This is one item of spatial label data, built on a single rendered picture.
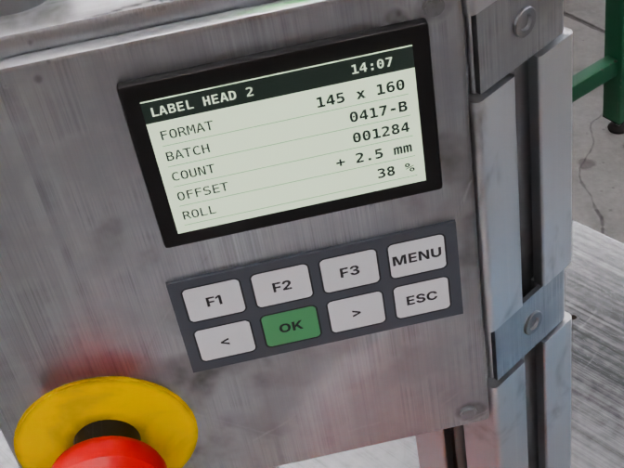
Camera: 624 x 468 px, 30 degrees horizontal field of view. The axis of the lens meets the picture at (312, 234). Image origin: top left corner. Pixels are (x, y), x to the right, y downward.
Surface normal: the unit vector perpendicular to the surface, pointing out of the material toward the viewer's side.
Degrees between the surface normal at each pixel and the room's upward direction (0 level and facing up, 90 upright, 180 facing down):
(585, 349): 0
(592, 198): 0
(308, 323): 90
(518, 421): 90
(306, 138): 90
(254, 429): 90
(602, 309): 0
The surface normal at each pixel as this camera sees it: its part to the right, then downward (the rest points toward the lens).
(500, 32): 0.69, 0.40
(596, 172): -0.15, -0.74
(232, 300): 0.16, 0.63
